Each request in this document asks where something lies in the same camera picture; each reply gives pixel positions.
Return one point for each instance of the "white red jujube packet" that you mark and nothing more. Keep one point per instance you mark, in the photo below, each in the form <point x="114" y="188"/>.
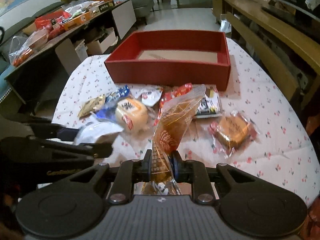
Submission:
<point x="151" y="95"/>

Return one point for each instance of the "orange clear snack bag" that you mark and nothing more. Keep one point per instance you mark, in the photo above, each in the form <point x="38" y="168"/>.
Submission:
<point x="176" y="117"/>

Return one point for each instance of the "red snack bag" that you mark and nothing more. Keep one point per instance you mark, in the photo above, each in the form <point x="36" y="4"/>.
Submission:
<point x="184" y="89"/>

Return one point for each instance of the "grey sofa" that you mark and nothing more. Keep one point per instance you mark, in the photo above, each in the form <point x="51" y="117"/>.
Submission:
<point x="142" y="9"/>

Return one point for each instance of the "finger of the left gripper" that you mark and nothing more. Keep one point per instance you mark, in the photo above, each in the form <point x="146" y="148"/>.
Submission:
<point x="44" y="129"/>
<point x="103" y="150"/>

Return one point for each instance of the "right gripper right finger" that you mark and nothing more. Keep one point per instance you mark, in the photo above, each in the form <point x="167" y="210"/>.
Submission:
<point x="194" y="173"/>

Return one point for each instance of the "white green wafer packet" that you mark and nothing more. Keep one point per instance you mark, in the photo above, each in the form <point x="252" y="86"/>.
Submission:
<point x="210" y="105"/>

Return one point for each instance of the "orange long box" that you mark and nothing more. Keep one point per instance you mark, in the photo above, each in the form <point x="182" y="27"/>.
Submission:
<point x="79" y="20"/>

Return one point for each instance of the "square orange pastry packet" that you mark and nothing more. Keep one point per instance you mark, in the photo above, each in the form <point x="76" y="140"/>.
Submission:
<point x="232" y="133"/>

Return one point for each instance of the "white storage box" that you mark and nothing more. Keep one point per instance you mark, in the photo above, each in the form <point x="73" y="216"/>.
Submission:
<point x="100" y="44"/>

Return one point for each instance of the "wooden tv cabinet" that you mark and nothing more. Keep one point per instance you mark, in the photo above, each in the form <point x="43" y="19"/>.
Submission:
<point x="289" y="56"/>

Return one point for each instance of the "blue white snack packet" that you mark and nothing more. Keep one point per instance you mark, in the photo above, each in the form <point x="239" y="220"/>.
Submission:
<point x="108" y="110"/>

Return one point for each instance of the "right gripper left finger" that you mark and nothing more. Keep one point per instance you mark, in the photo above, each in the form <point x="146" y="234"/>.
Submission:
<point x="126" y="176"/>

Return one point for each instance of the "red cardboard box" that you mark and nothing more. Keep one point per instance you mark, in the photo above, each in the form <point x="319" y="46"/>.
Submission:
<point x="172" y="58"/>

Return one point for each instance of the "cluttered side table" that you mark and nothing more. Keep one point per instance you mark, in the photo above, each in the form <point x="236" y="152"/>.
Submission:
<point x="49" y="50"/>

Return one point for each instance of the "brown small snack packet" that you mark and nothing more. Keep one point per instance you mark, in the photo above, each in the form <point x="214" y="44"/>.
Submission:
<point x="92" y="106"/>

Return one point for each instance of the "round bun white label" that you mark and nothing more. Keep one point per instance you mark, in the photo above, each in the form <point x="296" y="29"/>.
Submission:
<point x="131" y="114"/>

